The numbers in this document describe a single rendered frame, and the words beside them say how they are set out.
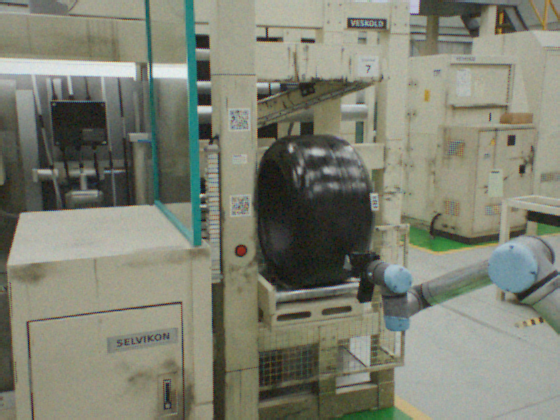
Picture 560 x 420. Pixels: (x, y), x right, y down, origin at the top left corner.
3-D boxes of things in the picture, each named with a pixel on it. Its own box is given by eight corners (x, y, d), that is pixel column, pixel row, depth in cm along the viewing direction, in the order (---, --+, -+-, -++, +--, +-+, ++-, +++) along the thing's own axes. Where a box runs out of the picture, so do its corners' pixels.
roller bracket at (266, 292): (268, 317, 203) (268, 289, 202) (236, 282, 240) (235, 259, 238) (277, 315, 205) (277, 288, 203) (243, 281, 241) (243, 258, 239)
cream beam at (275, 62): (239, 82, 223) (238, 40, 220) (222, 83, 246) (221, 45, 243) (383, 82, 244) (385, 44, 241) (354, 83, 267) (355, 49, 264)
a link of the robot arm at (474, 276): (552, 221, 164) (406, 281, 195) (538, 228, 156) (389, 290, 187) (575, 261, 162) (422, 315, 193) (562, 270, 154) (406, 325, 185)
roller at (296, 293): (272, 296, 206) (268, 287, 209) (270, 306, 208) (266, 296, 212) (363, 286, 218) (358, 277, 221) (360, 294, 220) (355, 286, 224)
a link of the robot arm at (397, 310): (421, 323, 181) (417, 287, 180) (403, 334, 173) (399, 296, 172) (397, 320, 186) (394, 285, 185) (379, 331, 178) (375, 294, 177)
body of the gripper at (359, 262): (367, 249, 198) (386, 254, 187) (368, 275, 199) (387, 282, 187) (346, 251, 195) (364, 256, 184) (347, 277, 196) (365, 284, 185)
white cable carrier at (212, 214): (210, 283, 207) (207, 145, 198) (207, 279, 212) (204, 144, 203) (223, 281, 209) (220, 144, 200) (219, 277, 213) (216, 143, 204)
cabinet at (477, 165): (470, 246, 638) (478, 126, 615) (431, 235, 688) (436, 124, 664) (530, 236, 683) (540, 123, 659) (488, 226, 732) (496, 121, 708)
